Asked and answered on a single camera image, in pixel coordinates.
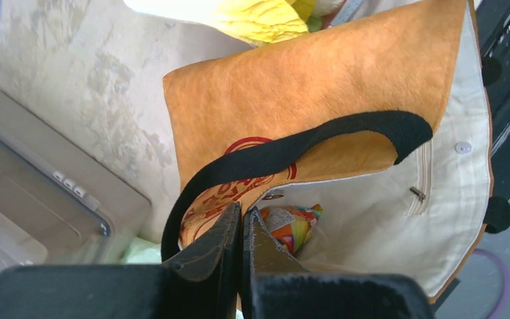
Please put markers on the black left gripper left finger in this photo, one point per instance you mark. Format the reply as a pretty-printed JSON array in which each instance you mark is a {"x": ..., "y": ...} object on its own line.
[{"x": 198, "y": 282}]

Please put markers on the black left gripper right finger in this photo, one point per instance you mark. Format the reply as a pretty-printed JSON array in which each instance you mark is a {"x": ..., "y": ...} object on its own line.
[{"x": 276, "y": 285}]

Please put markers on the brown paper tote bag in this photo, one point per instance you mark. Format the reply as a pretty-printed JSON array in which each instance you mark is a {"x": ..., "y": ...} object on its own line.
[{"x": 384, "y": 121}]

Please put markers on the toy napa cabbage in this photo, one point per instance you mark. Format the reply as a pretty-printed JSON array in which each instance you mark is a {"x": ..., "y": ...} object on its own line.
[{"x": 256, "y": 22}]

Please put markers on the green plastic grocery bag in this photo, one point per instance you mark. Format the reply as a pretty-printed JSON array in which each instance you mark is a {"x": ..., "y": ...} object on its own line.
[{"x": 141, "y": 251}]

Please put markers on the colourful snack packet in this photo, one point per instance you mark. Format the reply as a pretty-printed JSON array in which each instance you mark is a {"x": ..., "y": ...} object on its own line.
[{"x": 291, "y": 225}]

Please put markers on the translucent storage box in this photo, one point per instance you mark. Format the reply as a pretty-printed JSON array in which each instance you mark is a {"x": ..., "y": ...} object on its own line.
[{"x": 57, "y": 204}]

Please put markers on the toy cauliflower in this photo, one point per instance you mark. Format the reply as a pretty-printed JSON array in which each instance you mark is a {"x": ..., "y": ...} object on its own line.
[{"x": 326, "y": 7}]

